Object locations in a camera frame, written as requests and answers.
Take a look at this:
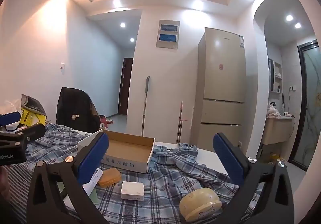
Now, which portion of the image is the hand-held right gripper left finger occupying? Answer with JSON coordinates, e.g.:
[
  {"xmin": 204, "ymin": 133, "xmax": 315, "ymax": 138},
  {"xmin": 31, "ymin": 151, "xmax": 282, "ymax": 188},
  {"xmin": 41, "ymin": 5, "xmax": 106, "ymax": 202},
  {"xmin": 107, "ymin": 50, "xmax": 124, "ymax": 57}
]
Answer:
[{"xmin": 26, "ymin": 132, "xmax": 111, "ymax": 224}]

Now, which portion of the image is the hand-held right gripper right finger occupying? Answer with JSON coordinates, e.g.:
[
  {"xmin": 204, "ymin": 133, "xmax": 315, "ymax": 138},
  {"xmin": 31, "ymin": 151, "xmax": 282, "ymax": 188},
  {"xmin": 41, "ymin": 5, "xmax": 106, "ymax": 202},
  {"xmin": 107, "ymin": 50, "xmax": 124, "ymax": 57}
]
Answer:
[{"xmin": 213, "ymin": 132, "xmax": 294, "ymax": 224}]

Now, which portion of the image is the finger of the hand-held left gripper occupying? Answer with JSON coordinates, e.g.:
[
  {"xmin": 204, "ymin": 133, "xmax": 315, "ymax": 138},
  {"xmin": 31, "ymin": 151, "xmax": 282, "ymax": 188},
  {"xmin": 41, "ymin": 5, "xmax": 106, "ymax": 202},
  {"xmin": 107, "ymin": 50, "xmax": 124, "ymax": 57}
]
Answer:
[
  {"xmin": 0, "ymin": 123, "xmax": 46, "ymax": 150},
  {"xmin": 0, "ymin": 112, "xmax": 21, "ymax": 127}
]

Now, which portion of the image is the white remote control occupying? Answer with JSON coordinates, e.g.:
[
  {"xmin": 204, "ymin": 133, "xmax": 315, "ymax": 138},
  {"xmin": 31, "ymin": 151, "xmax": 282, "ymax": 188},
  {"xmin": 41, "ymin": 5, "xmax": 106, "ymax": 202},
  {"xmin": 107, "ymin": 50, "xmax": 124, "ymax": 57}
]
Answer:
[{"xmin": 82, "ymin": 167, "xmax": 103, "ymax": 196}]

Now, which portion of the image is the orange plastic soap box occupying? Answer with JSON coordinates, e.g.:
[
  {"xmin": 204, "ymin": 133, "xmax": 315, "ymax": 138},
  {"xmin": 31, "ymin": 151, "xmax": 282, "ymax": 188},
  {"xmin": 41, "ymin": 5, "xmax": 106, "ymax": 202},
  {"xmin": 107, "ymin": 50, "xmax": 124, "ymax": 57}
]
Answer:
[{"xmin": 98, "ymin": 167, "xmax": 122, "ymax": 187}]

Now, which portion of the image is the cardboard box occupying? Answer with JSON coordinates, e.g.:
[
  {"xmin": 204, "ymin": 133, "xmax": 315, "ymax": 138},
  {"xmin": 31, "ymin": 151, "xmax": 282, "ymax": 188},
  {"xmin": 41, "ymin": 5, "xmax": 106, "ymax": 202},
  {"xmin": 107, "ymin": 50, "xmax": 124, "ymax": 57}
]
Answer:
[{"xmin": 76, "ymin": 129, "xmax": 156, "ymax": 174}]

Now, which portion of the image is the green card pouch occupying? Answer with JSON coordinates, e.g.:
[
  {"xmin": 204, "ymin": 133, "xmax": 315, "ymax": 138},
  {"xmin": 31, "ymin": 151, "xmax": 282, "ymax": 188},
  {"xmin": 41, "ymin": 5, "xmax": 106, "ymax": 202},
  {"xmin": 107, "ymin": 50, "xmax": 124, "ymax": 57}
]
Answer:
[{"xmin": 56, "ymin": 181, "xmax": 101, "ymax": 204}]

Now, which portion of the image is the white square box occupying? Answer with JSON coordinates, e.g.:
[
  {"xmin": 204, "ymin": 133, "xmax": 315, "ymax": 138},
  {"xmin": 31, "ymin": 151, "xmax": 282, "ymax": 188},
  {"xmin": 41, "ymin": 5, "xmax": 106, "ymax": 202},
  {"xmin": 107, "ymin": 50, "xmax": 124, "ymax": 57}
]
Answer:
[{"xmin": 121, "ymin": 181, "xmax": 144, "ymax": 201}]

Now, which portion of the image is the round pale yellow container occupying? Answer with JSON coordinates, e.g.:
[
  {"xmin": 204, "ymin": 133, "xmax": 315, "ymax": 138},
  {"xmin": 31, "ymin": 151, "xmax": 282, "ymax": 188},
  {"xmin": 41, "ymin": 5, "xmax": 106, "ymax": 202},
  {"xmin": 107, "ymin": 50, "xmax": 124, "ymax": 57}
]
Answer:
[{"xmin": 179, "ymin": 188, "xmax": 223, "ymax": 223}]

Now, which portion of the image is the clear plastic bag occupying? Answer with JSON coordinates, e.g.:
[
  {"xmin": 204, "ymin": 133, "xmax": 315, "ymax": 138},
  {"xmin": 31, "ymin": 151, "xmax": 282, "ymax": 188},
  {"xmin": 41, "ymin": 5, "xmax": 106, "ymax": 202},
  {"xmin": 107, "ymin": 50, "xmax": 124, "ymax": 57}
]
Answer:
[{"xmin": 0, "ymin": 100, "xmax": 22, "ymax": 117}]

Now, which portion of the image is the striped grey cloth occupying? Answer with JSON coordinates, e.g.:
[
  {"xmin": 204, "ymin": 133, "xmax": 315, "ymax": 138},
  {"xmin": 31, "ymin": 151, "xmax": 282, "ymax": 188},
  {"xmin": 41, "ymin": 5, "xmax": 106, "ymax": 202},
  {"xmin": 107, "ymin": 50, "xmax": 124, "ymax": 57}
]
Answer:
[{"xmin": 2, "ymin": 162, "xmax": 36, "ymax": 224}]

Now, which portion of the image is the grey bag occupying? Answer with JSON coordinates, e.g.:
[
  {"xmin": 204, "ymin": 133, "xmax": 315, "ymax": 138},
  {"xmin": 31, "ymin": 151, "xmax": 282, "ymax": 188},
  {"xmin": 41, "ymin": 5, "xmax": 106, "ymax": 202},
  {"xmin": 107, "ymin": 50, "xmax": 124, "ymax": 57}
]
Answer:
[{"xmin": 21, "ymin": 94, "xmax": 46, "ymax": 115}]

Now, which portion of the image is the red bag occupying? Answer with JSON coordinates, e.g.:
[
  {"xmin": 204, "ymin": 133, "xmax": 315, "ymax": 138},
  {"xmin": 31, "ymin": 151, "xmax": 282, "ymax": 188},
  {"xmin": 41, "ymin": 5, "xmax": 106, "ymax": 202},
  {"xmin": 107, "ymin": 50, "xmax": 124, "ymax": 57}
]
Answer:
[{"xmin": 100, "ymin": 114, "xmax": 113, "ymax": 129}]

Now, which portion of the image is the chair with black jacket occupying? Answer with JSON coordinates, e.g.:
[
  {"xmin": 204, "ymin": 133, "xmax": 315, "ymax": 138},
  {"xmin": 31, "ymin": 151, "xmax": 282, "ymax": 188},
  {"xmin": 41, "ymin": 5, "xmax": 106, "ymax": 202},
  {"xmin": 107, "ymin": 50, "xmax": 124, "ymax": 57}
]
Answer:
[{"xmin": 56, "ymin": 87, "xmax": 101, "ymax": 134}]

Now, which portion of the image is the beige vanity cabinet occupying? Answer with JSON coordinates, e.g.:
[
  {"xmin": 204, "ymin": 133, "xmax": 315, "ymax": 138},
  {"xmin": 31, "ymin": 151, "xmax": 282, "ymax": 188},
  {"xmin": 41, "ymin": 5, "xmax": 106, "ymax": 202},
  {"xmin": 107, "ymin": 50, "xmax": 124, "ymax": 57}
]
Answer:
[{"xmin": 261, "ymin": 116, "xmax": 294, "ymax": 145}]

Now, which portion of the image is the crumpled pale cloth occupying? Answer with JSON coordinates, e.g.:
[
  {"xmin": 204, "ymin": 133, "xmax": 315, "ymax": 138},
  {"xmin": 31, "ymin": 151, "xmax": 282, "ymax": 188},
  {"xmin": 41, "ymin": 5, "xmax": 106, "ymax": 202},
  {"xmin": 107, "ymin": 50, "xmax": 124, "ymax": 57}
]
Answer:
[{"xmin": 267, "ymin": 102, "xmax": 281, "ymax": 119}]

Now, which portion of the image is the blue plaid cloth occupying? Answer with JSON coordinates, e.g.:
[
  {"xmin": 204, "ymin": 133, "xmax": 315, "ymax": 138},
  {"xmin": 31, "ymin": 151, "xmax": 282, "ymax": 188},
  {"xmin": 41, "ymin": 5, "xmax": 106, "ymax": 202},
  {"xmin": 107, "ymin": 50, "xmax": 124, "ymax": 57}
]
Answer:
[{"xmin": 0, "ymin": 122, "xmax": 266, "ymax": 224}]

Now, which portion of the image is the dark brown door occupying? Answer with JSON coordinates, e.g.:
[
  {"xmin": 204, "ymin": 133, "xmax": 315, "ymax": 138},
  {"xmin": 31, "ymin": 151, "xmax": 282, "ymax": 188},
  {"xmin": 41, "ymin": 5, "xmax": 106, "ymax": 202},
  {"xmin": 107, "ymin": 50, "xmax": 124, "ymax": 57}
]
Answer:
[{"xmin": 118, "ymin": 58, "xmax": 133, "ymax": 115}]

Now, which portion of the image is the beige three-door fridge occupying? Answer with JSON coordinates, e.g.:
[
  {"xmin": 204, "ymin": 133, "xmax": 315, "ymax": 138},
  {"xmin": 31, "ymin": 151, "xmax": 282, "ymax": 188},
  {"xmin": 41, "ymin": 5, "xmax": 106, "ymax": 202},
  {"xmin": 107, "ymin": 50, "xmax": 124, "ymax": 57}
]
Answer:
[{"xmin": 191, "ymin": 27, "xmax": 247, "ymax": 152}]

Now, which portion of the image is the patterned glass door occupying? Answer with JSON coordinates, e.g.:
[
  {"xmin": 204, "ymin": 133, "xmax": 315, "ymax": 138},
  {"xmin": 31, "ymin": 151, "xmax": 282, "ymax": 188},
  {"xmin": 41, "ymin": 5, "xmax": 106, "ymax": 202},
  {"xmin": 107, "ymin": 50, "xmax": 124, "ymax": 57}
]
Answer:
[{"xmin": 297, "ymin": 41, "xmax": 321, "ymax": 172}]

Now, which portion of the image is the red handled broom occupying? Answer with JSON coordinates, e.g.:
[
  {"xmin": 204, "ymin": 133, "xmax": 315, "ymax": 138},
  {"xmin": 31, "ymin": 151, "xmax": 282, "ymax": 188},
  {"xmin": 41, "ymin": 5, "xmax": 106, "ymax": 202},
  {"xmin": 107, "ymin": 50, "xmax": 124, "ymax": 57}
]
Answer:
[{"xmin": 176, "ymin": 101, "xmax": 188, "ymax": 145}]

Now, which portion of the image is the grey handled mop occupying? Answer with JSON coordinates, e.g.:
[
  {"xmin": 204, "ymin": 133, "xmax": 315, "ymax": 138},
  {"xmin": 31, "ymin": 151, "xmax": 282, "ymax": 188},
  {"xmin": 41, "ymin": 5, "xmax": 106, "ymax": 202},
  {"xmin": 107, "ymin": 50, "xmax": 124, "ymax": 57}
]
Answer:
[{"xmin": 141, "ymin": 76, "xmax": 151, "ymax": 137}]

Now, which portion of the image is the white wall shelf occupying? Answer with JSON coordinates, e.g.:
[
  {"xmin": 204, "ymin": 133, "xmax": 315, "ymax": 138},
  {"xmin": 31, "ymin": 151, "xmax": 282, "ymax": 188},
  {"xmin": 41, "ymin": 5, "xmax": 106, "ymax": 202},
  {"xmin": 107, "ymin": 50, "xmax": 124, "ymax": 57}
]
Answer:
[{"xmin": 269, "ymin": 61, "xmax": 282, "ymax": 93}]

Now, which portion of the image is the wall electrical panel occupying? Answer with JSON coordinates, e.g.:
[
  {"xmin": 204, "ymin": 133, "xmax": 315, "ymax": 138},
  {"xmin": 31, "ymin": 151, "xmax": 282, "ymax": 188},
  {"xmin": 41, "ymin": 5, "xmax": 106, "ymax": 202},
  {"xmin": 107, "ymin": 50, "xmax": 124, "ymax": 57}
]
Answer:
[{"xmin": 156, "ymin": 20, "xmax": 180, "ymax": 49}]

